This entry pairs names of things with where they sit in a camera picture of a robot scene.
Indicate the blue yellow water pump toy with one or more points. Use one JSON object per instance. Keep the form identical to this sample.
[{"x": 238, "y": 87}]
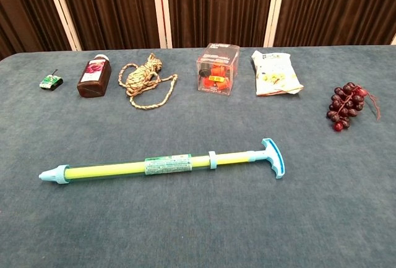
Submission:
[{"x": 123, "y": 169}]

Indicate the clear box with orange parts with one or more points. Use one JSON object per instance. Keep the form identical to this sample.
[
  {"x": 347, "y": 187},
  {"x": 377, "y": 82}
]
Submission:
[{"x": 216, "y": 73}]

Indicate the white snack bag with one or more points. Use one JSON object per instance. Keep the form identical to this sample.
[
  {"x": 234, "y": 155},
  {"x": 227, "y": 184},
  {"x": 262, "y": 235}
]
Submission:
[{"x": 275, "y": 73}]

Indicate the dark brown rose label bottle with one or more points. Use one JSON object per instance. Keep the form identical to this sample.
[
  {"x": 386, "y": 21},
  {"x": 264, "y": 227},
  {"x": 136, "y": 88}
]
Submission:
[{"x": 92, "y": 79}]

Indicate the brown fabric screen panel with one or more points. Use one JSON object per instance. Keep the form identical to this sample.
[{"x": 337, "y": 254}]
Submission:
[
  {"x": 340, "y": 8},
  {"x": 108, "y": 8},
  {"x": 216, "y": 8},
  {"x": 18, "y": 8}
]

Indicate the dark red plastic grape bunch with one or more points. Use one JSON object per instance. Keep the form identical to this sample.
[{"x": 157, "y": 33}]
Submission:
[{"x": 343, "y": 104}]

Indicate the small green toy tank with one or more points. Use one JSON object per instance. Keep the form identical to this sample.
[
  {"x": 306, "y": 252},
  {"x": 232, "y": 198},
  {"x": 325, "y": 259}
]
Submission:
[{"x": 49, "y": 81}]

